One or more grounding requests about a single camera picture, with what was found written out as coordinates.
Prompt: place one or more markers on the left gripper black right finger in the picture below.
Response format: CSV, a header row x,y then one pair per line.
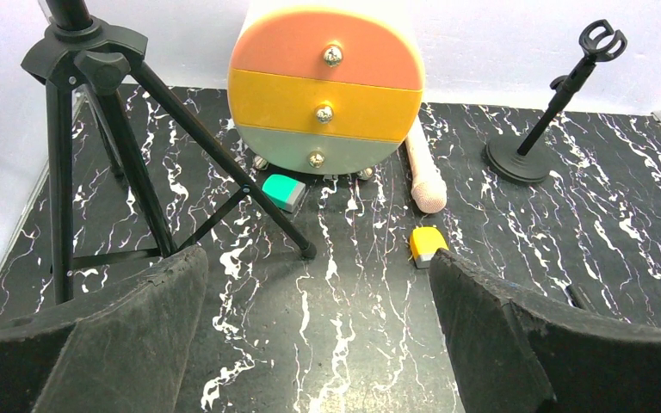
x,y
515,350

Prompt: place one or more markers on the black tripod music stand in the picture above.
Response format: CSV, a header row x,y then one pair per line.
x,y
81,51

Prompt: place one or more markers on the black blue marker pen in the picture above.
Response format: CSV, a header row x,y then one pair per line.
x,y
578,298

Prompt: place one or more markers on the pink microphone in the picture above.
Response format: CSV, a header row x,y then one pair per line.
x,y
428,189

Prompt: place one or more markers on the round three-colour drawer cabinet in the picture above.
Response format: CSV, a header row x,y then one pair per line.
x,y
325,87

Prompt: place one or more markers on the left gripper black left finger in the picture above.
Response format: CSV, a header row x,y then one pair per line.
x,y
123,348

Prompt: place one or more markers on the green and grey eraser block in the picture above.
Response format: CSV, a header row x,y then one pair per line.
x,y
284,191

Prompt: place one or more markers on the yellow and grey eraser block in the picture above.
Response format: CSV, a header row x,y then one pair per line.
x,y
424,242

